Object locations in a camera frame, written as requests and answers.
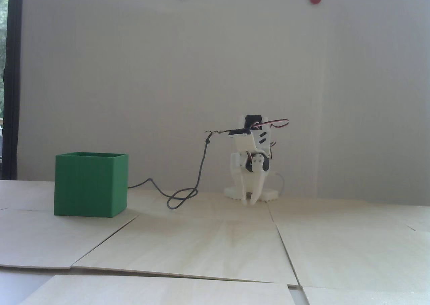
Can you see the green box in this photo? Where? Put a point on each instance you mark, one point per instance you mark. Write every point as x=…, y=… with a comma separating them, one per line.
x=87, y=187

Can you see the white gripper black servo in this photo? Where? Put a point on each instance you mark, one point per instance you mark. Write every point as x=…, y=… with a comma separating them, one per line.
x=252, y=178

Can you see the light plywood sheet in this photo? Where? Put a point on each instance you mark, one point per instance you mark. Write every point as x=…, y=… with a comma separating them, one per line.
x=40, y=241
x=151, y=291
x=362, y=254
x=27, y=194
x=201, y=207
x=336, y=211
x=188, y=248

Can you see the wrist camera on white mount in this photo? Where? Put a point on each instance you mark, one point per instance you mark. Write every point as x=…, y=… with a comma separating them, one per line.
x=245, y=142

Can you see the white backdrop board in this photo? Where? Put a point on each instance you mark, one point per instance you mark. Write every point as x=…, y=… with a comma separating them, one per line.
x=369, y=83

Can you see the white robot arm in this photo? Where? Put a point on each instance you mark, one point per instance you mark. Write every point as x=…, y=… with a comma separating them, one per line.
x=263, y=140

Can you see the dark window frame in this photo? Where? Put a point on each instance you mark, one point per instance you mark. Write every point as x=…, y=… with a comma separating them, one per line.
x=13, y=83

